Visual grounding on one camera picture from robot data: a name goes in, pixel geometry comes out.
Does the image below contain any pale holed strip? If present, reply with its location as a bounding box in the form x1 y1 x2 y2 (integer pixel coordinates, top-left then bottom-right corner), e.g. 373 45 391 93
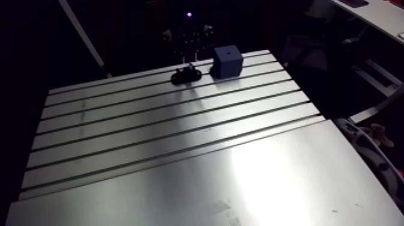
334 117 404 204

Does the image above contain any white slanted post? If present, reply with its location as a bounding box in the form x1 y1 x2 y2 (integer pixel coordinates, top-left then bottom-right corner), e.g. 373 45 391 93
58 0 113 79

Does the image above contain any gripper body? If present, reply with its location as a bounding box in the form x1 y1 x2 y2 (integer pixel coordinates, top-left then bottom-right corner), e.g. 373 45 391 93
162 23 214 64

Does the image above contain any dark blue-grey block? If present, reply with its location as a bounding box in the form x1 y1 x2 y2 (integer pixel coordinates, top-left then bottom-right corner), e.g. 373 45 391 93
209 44 244 79

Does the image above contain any white desk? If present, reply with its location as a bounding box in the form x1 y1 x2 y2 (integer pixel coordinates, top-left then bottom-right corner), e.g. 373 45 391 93
331 0 404 46

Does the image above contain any black oval holder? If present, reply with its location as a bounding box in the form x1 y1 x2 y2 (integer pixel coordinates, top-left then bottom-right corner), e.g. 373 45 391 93
170 63 203 85

